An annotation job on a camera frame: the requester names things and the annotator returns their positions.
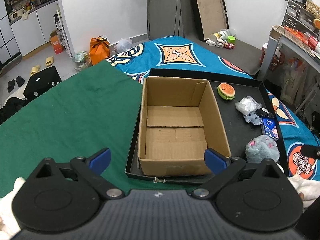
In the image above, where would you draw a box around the grey drawer organizer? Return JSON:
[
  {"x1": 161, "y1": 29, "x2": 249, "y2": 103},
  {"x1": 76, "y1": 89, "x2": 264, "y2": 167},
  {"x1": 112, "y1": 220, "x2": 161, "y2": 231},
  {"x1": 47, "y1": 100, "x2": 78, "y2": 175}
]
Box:
[{"x1": 281, "y1": 0, "x2": 319, "y2": 37}]

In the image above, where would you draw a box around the white plastic bottle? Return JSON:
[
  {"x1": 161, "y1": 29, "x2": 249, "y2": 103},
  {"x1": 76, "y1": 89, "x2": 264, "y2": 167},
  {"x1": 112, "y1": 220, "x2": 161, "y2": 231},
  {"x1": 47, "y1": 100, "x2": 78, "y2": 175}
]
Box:
[{"x1": 209, "y1": 29, "x2": 236, "y2": 41}]

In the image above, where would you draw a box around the leaning black framed board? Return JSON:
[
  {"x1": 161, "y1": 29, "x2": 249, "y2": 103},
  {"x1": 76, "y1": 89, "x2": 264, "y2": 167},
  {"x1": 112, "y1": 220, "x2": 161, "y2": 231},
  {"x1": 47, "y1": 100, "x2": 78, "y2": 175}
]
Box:
[{"x1": 190, "y1": 0, "x2": 229, "y2": 41}]

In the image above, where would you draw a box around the black white pouch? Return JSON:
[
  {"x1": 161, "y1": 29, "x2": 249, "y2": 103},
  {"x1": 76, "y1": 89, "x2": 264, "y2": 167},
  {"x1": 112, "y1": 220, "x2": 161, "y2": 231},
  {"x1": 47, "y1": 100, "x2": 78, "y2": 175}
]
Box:
[{"x1": 255, "y1": 107, "x2": 276, "y2": 119}]

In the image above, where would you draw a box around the brown cardboard box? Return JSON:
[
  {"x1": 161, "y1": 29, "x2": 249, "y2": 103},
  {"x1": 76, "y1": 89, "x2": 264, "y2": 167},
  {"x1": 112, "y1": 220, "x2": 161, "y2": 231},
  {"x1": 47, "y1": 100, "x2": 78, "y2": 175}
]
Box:
[{"x1": 137, "y1": 76, "x2": 232, "y2": 177}]

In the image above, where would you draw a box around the black shallow tray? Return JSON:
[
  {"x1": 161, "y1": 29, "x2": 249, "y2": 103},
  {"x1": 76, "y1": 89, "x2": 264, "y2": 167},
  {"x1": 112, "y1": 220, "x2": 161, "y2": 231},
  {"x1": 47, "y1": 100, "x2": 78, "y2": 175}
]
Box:
[{"x1": 125, "y1": 68, "x2": 288, "y2": 185}]

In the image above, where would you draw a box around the clear plastic bag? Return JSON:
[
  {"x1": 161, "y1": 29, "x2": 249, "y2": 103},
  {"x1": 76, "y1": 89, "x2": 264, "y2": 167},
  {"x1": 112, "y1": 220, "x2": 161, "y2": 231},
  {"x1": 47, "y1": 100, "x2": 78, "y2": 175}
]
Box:
[{"x1": 235, "y1": 96, "x2": 262, "y2": 116}]

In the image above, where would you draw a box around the white plastic bag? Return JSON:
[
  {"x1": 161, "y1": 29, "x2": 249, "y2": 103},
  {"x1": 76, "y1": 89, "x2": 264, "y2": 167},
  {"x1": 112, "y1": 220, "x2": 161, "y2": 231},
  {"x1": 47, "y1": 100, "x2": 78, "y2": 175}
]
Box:
[{"x1": 115, "y1": 38, "x2": 132, "y2": 53}]

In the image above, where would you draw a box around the green cloth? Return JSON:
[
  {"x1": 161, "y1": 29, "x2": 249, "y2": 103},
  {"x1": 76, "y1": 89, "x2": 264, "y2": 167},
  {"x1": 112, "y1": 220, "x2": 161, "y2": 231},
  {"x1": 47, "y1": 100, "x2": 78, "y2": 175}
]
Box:
[{"x1": 1, "y1": 63, "x2": 192, "y2": 196}]

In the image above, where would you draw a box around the blue patterned blanket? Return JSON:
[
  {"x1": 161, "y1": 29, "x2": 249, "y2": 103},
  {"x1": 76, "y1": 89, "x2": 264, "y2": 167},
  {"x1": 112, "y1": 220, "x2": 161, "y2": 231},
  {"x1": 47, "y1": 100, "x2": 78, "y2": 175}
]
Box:
[{"x1": 105, "y1": 36, "x2": 319, "y2": 180}]

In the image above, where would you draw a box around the orange gift bag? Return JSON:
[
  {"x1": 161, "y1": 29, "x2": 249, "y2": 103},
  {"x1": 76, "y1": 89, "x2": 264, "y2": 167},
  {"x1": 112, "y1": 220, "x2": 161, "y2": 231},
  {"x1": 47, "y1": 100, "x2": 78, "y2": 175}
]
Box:
[{"x1": 89, "y1": 36, "x2": 110, "y2": 65}]

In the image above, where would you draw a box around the white kitchen cabinet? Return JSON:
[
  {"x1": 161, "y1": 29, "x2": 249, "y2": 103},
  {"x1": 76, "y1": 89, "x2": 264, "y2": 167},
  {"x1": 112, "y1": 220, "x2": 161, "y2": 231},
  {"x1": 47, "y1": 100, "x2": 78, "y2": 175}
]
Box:
[{"x1": 11, "y1": 0, "x2": 58, "y2": 56}]

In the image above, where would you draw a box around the yellow slipper near stool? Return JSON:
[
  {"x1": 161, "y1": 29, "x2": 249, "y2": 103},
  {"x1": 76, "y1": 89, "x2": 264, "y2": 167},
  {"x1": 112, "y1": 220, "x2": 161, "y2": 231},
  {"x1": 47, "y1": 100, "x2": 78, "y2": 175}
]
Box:
[{"x1": 30, "y1": 64, "x2": 41, "y2": 76}]

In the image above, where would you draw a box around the green lidded jar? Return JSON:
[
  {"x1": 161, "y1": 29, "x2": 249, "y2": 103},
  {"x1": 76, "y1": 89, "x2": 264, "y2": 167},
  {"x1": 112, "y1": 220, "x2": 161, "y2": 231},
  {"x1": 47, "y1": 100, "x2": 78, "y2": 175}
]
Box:
[{"x1": 227, "y1": 36, "x2": 236, "y2": 44}]

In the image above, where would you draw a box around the red white cup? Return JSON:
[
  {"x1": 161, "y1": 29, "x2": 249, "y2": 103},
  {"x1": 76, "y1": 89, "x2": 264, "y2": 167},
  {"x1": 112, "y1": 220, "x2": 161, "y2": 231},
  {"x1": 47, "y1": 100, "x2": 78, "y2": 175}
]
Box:
[{"x1": 259, "y1": 42, "x2": 268, "y2": 65}]

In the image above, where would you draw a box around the orange cardboard carton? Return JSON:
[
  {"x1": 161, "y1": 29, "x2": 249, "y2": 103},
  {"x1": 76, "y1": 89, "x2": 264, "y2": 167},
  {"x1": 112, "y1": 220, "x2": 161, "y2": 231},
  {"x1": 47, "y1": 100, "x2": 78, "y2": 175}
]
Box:
[{"x1": 49, "y1": 31, "x2": 64, "y2": 55}]

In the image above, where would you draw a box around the black slippers pair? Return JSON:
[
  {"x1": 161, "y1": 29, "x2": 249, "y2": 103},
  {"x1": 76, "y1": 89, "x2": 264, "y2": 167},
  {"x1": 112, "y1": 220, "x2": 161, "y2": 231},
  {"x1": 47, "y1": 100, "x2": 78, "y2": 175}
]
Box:
[{"x1": 7, "y1": 76, "x2": 25, "y2": 93}]

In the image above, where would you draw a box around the white side table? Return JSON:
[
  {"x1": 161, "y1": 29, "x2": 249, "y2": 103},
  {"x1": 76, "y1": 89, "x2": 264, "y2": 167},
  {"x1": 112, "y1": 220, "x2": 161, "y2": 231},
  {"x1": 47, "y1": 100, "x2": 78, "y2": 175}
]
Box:
[{"x1": 257, "y1": 24, "x2": 319, "y2": 81}]

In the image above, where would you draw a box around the hamburger plush toy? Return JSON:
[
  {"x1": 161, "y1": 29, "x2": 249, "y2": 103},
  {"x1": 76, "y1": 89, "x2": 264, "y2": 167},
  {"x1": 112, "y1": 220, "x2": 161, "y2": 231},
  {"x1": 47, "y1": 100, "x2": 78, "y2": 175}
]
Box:
[{"x1": 217, "y1": 83, "x2": 235, "y2": 100}]

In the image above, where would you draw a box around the grey fluffy plush toy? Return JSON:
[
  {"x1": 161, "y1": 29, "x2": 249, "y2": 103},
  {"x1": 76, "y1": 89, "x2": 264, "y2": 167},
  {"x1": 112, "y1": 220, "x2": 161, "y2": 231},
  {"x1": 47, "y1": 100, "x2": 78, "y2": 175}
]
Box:
[{"x1": 245, "y1": 135, "x2": 280, "y2": 164}]

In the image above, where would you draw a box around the black dice stool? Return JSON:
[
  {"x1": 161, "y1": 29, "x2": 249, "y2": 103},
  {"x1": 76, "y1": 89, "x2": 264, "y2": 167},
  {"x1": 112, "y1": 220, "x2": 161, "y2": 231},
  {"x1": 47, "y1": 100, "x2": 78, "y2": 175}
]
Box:
[{"x1": 23, "y1": 66, "x2": 62, "y2": 101}]

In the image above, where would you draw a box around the blue tissue packet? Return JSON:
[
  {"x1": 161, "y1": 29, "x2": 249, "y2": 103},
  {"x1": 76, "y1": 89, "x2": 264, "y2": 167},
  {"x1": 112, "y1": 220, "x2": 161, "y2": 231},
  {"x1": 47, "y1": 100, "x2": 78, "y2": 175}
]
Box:
[{"x1": 261, "y1": 117, "x2": 279, "y2": 141}]

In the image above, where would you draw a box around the yellow slipper far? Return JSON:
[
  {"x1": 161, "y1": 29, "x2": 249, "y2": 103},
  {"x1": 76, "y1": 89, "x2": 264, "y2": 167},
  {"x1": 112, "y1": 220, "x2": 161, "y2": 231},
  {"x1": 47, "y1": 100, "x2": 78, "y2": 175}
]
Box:
[{"x1": 45, "y1": 56, "x2": 54, "y2": 67}]

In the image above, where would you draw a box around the small blue-grey fabric toy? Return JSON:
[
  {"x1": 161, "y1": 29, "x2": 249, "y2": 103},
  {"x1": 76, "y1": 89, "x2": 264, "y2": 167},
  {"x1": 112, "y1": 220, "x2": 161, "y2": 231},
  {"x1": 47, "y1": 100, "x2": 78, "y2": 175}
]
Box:
[{"x1": 244, "y1": 113, "x2": 263, "y2": 126}]

